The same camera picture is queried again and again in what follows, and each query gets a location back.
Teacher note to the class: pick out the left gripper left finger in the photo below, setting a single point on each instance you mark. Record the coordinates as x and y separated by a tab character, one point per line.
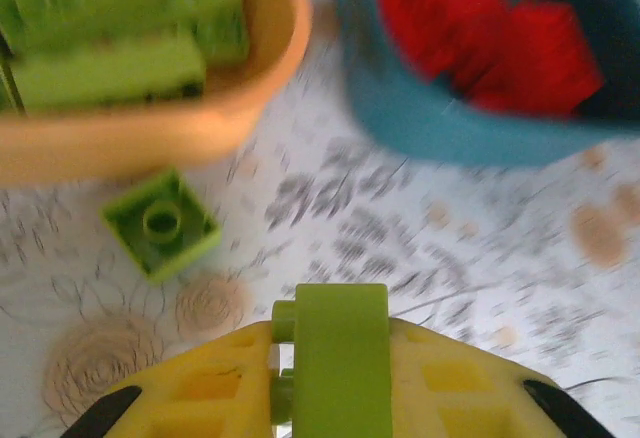
200	398

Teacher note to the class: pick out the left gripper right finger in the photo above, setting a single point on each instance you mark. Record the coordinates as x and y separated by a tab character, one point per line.
450	398

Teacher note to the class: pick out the green square lego brick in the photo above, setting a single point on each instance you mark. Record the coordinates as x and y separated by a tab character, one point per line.
340	358
160	223

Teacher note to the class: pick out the orange plastic container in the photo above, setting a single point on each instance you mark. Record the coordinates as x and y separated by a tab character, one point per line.
150	133

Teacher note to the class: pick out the teal plastic container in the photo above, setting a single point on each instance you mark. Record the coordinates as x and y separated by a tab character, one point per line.
425	123

